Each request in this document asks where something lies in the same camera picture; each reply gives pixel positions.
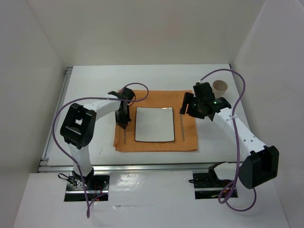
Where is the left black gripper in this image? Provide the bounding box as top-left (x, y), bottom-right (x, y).
top-left (114, 106), bottom-right (131, 129)

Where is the silver table knife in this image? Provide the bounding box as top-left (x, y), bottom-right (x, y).
top-left (180, 114), bottom-right (185, 141)

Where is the square white plate black rim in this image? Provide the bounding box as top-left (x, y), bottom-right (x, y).
top-left (135, 107), bottom-right (175, 143)

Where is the beige cylindrical cup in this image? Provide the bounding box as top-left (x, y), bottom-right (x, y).
top-left (212, 80), bottom-right (228, 98)

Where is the orange cloth napkin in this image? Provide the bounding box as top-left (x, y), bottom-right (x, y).
top-left (114, 90), bottom-right (198, 152)

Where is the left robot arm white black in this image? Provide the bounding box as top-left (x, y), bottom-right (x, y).
top-left (60, 87), bottom-right (136, 190)

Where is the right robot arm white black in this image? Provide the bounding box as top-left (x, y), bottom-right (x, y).
top-left (180, 82), bottom-right (279, 189)

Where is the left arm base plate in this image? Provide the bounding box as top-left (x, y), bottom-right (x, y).
top-left (58, 173), bottom-right (110, 202)

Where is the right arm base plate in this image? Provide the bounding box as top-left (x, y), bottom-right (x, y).
top-left (188, 172), bottom-right (232, 200)

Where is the aluminium table frame rail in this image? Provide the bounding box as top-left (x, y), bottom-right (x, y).
top-left (38, 64), bottom-right (262, 173)

